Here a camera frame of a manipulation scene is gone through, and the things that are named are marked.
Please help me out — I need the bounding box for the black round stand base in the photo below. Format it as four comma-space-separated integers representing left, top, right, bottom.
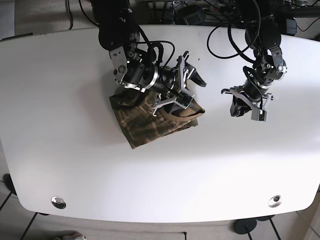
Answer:
232, 218, 257, 235

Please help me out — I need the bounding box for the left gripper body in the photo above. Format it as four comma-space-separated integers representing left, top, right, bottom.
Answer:
221, 80, 274, 110

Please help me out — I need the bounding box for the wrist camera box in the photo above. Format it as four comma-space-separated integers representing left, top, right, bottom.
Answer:
251, 108, 268, 122
176, 92, 194, 109

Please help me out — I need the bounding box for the camouflage T-shirt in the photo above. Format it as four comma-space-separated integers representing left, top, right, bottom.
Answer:
109, 89, 205, 149

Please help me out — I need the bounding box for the grey sneaker shoe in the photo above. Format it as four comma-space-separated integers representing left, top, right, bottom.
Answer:
53, 232, 87, 240

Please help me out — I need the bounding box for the left table grommet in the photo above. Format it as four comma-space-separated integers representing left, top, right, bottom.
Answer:
51, 196, 67, 210

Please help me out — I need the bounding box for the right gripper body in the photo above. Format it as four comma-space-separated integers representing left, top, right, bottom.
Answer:
151, 51, 195, 117

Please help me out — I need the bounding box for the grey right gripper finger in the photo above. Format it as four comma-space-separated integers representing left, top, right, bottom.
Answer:
169, 104, 183, 114

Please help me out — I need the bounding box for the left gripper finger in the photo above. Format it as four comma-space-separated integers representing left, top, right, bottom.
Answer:
230, 96, 252, 117

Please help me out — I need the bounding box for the right table grommet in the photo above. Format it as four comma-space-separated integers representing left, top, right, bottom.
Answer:
268, 195, 283, 208

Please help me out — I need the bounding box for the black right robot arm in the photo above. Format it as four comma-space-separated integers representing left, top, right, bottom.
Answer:
91, 0, 207, 113

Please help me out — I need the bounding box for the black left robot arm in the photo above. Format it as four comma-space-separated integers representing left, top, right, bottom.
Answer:
207, 0, 287, 122

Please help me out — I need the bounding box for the table grommet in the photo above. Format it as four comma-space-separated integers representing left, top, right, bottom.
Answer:
268, 195, 283, 208
51, 196, 67, 210

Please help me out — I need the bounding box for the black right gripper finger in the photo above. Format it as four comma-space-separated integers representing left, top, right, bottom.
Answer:
187, 63, 207, 87

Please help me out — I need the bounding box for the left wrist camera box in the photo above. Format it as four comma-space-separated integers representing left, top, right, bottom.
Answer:
251, 108, 268, 122

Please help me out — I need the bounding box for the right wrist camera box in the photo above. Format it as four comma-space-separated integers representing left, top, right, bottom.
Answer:
176, 92, 194, 109

